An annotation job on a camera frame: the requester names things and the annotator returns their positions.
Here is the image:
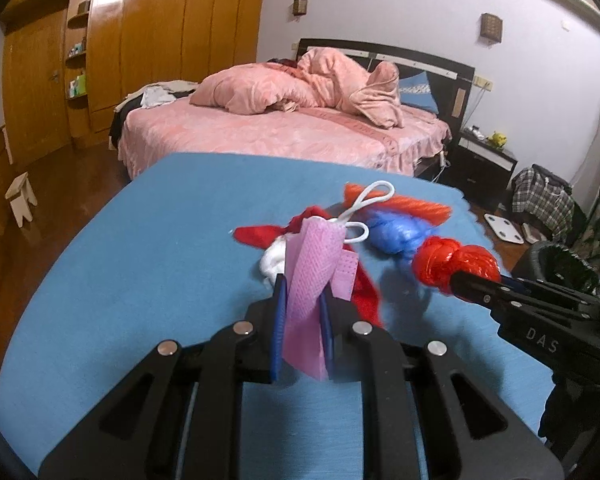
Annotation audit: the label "wooden wardrobe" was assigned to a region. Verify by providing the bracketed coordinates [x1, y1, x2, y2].
[0, 0, 271, 168]

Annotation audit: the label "white plastic bag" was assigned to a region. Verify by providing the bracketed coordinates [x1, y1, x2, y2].
[259, 235, 293, 286]

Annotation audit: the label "red cloth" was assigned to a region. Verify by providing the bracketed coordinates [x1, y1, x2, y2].
[232, 206, 386, 331]

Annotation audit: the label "pink face mask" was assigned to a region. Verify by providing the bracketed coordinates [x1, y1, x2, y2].
[281, 180, 396, 380]

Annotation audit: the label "plaid cloth on bag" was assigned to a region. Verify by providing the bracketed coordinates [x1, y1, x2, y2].
[510, 164, 588, 241]

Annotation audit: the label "blue table cloth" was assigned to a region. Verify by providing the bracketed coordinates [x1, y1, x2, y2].
[0, 152, 556, 480]

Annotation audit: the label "small wooden stool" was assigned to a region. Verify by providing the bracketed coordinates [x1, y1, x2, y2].
[5, 171, 38, 226]

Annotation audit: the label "large blue pillow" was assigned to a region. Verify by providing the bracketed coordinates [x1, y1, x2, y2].
[397, 71, 440, 115]

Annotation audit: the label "blue plastic bag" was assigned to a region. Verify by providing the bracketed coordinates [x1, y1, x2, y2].
[367, 210, 438, 261]

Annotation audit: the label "black trash bin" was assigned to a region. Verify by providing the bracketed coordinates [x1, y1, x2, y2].
[511, 240, 600, 306]

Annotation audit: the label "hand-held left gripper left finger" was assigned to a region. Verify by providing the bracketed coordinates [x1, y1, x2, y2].
[39, 274, 288, 480]

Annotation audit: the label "dark wooden bed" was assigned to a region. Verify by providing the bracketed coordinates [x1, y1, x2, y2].
[111, 37, 476, 181]

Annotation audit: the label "red plastic bag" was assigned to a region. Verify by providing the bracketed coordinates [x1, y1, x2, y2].
[412, 237, 502, 297]

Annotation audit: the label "pile of light clothes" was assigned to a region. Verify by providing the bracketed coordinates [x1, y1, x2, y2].
[125, 80, 201, 110]

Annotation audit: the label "pink duvet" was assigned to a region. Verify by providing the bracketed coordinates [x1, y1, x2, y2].
[189, 47, 406, 128]

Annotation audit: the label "dark floral curtain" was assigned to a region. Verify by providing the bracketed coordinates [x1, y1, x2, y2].
[575, 35, 600, 281]

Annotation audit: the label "orange foam net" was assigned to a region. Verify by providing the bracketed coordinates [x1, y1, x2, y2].
[342, 182, 452, 226]

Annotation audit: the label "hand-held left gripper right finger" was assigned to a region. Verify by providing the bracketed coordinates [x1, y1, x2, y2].
[319, 290, 566, 480]

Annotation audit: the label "dark nightstand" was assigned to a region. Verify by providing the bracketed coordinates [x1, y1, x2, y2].
[447, 130, 519, 193]

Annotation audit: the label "pink bed sheet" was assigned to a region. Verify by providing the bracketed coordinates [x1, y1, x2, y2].
[117, 105, 453, 178]

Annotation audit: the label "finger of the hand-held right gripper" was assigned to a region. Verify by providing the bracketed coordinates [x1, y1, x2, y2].
[457, 285, 600, 329]
[452, 270, 600, 306]

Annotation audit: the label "white bathroom scale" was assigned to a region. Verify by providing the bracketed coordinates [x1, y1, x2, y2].
[483, 212, 525, 246]

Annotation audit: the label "black bin liner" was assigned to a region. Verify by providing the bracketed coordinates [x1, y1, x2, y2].
[540, 241, 600, 298]

